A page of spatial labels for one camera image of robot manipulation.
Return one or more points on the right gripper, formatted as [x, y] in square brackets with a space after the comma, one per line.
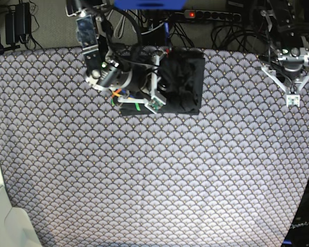
[112, 74]

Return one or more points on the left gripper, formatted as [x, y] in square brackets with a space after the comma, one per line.
[291, 67]

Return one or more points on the dark grey T-shirt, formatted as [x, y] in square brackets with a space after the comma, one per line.
[180, 82]

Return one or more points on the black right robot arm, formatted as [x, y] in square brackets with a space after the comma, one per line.
[95, 32]

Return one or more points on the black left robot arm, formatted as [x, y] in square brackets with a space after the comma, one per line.
[274, 23]

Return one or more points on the fan-patterned table cloth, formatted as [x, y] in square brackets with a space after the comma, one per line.
[232, 175]

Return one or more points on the black power strip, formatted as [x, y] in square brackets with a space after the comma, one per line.
[202, 15]

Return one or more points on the black OpenArm box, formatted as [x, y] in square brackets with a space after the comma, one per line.
[298, 234]

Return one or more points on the black power adapter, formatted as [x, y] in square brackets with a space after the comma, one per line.
[18, 24]

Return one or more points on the white plastic bin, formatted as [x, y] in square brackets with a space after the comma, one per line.
[16, 228]

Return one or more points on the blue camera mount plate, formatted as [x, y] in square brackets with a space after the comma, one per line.
[149, 4]

